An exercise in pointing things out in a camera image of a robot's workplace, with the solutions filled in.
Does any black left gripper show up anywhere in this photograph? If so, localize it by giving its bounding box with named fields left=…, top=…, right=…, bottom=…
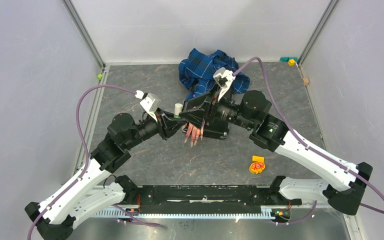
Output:
left=124, top=107, right=188, bottom=149

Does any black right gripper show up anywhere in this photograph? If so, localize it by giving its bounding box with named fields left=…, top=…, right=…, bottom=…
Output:
left=178, top=81, right=255, bottom=131

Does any white cap nail polish bottle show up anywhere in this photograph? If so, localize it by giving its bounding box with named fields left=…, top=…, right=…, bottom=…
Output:
left=173, top=103, right=183, bottom=118

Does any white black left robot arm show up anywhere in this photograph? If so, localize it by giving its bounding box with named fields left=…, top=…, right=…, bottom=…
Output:
left=24, top=109, right=186, bottom=240

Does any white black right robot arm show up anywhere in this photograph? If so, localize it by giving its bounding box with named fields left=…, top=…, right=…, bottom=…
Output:
left=179, top=90, right=373, bottom=216

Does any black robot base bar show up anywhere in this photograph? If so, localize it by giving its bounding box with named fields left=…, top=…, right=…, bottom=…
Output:
left=115, top=175, right=302, bottom=215

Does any fake hand with painted nails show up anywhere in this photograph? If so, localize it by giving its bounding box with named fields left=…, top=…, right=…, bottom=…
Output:
left=182, top=123, right=204, bottom=147

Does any black ribbed block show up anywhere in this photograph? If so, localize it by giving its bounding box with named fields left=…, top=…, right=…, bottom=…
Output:
left=182, top=96, right=234, bottom=140

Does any blue plaid shirt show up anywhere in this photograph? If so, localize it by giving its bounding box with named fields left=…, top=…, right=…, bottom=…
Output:
left=178, top=48, right=239, bottom=102

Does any yellow orange toy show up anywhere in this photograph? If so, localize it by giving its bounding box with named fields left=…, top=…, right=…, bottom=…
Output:
left=248, top=155, right=266, bottom=174

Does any teal block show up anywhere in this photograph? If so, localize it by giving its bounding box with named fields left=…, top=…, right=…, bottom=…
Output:
left=279, top=56, right=299, bottom=62

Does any yellow cube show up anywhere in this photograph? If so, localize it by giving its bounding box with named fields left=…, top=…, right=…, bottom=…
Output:
left=287, top=58, right=296, bottom=66

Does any tan wooden cube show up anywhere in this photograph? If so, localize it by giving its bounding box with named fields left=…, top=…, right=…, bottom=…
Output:
left=302, top=78, right=310, bottom=86

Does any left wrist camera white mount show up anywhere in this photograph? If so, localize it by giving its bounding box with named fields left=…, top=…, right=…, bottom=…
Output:
left=135, top=90, right=161, bottom=122

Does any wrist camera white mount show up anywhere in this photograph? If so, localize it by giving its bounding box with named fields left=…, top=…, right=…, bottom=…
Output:
left=213, top=67, right=236, bottom=102
left=135, top=90, right=161, bottom=122

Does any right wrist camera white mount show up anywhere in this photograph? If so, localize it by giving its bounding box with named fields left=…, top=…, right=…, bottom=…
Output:
left=213, top=67, right=236, bottom=102

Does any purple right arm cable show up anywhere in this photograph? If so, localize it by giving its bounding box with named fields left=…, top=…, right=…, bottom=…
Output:
left=233, top=56, right=384, bottom=216

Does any white slotted cable rail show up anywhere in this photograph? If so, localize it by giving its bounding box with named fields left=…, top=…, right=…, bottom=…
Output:
left=92, top=206, right=276, bottom=220

